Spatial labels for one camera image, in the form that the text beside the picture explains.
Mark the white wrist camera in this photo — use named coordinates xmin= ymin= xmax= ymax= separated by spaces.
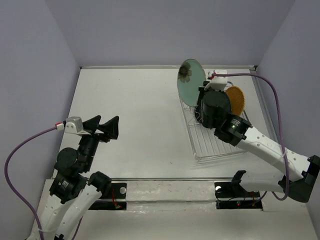
xmin=64 ymin=116 xmax=84 ymax=135
xmin=204 ymin=69 xmax=228 ymax=91

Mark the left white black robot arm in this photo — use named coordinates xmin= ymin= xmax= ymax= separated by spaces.
xmin=29 ymin=115 xmax=119 ymax=240

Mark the metal wire dish rack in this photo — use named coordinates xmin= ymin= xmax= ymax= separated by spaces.
xmin=180 ymin=81 xmax=249 ymax=154

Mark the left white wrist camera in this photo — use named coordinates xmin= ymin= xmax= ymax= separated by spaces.
xmin=64 ymin=116 xmax=84 ymax=135

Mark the purple cable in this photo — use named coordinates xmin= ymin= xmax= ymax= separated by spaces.
xmin=4 ymin=123 xmax=81 ymax=240
xmin=212 ymin=72 xmax=291 ymax=202

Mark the light green floral plate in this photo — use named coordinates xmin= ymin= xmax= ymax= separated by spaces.
xmin=177 ymin=58 xmax=206 ymax=107

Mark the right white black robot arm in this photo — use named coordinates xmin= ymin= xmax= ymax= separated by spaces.
xmin=94 ymin=82 xmax=320 ymax=203

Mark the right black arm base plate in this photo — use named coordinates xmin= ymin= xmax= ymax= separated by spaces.
xmin=214 ymin=182 xmax=263 ymax=210

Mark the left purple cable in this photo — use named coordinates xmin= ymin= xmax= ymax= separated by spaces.
xmin=4 ymin=123 xmax=81 ymax=240

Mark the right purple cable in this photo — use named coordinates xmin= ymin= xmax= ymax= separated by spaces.
xmin=212 ymin=72 xmax=291 ymax=202

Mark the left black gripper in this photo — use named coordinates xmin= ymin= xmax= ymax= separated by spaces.
xmin=79 ymin=114 xmax=121 ymax=171

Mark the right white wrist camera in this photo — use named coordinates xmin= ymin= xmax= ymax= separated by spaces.
xmin=204 ymin=69 xmax=228 ymax=91

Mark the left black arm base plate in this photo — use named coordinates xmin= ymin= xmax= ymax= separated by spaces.
xmin=89 ymin=182 xmax=127 ymax=211

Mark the round woven wicker plate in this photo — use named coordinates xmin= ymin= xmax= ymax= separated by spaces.
xmin=225 ymin=86 xmax=245 ymax=116

